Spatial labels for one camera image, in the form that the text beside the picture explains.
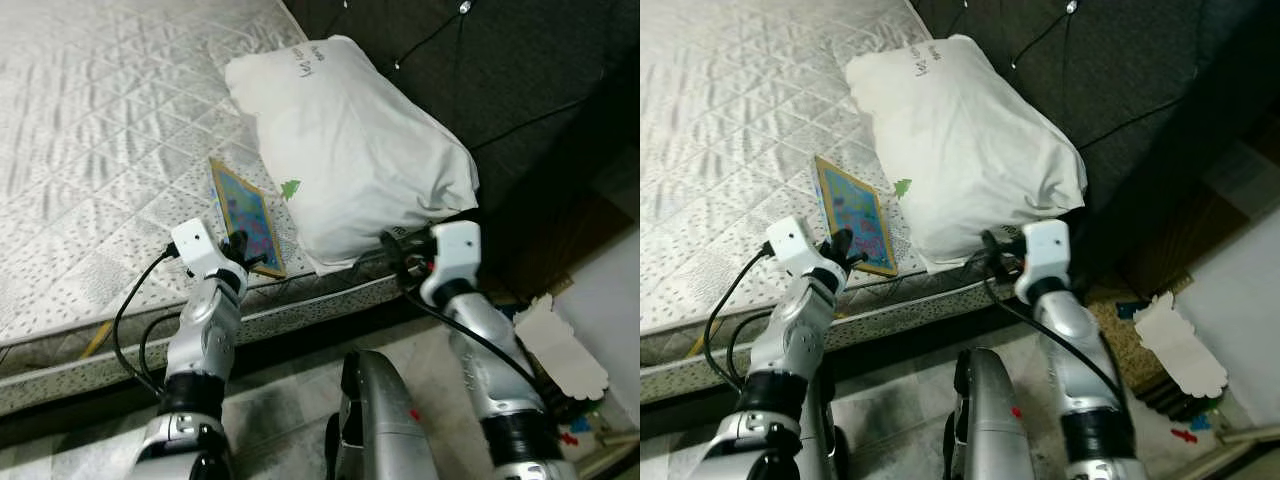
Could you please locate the blue yellow picture book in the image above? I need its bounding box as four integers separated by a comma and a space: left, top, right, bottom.
813, 155, 899, 278
207, 157, 289, 280

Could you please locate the white pillow with writing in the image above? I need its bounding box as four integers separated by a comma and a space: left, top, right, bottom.
845, 35, 1089, 273
224, 35, 481, 277

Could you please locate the white quilted mattress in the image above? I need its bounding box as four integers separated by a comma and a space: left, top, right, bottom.
0, 0, 416, 419
640, 0, 1001, 406

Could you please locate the white torn paper sheet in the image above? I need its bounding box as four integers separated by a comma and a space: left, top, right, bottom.
1133, 290, 1229, 399
514, 294, 611, 403

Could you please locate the grey robot right leg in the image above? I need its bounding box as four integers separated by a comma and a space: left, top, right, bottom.
945, 348, 1043, 480
325, 350, 441, 480

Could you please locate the brown cardboard sheet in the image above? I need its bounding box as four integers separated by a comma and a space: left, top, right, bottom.
1120, 170, 1251, 301

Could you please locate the black ribbed object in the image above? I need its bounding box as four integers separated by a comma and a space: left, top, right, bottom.
1150, 380, 1226, 421
545, 385, 606, 423

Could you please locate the dark tufted bed headboard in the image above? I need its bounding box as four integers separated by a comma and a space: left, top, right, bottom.
283, 0, 641, 301
905, 0, 1280, 301

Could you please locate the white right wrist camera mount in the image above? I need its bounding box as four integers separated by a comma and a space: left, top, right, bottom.
1018, 219, 1071, 306
431, 221, 482, 306

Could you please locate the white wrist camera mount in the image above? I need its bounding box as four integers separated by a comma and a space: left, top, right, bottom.
1018, 219, 1071, 306
766, 216, 823, 277
431, 221, 482, 306
169, 219, 223, 278

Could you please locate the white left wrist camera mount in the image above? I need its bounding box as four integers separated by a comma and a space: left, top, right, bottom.
169, 219, 223, 278
766, 216, 823, 277

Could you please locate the black left wrist camera cable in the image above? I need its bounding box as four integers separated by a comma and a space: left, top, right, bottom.
705, 245, 776, 396
112, 248, 179, 401

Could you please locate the black bed frame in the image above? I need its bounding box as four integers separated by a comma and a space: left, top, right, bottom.
0, 295, 471, 451
640, 290, 1061, 441

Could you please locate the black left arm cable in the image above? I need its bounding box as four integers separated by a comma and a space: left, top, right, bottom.
139, 313, 186, 391
728, 310, 776, 386

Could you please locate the light wood wardrobe frame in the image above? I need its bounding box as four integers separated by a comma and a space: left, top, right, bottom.
1190, 420, 1280, 471

